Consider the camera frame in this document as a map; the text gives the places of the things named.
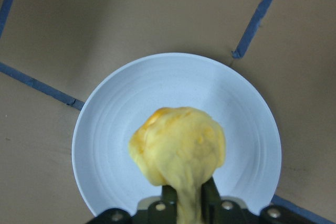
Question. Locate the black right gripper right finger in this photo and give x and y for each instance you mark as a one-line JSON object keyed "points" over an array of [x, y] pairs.
{"points": [[209, 193]]}

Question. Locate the blue plate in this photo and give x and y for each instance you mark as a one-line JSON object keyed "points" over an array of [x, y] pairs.
{"points": [[106, 175]]}

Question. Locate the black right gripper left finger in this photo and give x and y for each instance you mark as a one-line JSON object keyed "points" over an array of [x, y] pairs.
{"points": [[169, 194]]}

